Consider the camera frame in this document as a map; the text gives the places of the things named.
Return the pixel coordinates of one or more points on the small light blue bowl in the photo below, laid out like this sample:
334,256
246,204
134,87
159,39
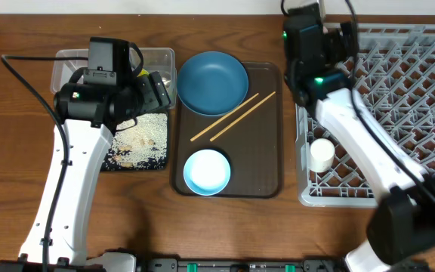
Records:
207,172

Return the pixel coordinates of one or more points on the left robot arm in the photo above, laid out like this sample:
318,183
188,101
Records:
87,111

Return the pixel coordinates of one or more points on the wooden chopstick lower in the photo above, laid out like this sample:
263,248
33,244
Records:
234,122

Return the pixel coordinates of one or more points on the wooden chopstick upper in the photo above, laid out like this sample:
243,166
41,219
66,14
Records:
201,133

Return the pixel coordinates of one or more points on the yellow green snack wrapper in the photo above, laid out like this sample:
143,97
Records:
143,72

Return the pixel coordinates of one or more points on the wooden chopstick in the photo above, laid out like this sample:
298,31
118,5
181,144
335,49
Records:
234,122
201,133

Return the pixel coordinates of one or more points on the large blue bowl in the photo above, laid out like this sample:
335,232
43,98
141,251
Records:
212,83

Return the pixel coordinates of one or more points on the grey dishwasher rack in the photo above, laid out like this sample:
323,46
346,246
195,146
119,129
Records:
396,79

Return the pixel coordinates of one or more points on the spilled rice food waste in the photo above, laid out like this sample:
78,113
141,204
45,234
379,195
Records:
142,140

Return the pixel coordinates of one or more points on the brown serving tray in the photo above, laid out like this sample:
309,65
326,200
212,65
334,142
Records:
253,146

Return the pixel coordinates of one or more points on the clear plastic bin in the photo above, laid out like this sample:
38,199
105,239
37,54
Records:
160,60

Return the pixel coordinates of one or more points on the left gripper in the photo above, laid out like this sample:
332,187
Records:
156,94

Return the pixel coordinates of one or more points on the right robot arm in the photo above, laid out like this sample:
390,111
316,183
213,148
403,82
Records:
403,224

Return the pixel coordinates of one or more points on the black plastic tray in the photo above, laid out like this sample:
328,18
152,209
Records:
142,166

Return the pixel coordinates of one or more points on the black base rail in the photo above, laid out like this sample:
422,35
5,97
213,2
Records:
173,263

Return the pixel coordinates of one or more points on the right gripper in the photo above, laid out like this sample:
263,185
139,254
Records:
331,45

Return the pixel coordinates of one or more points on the white cup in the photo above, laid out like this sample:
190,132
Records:
322,154

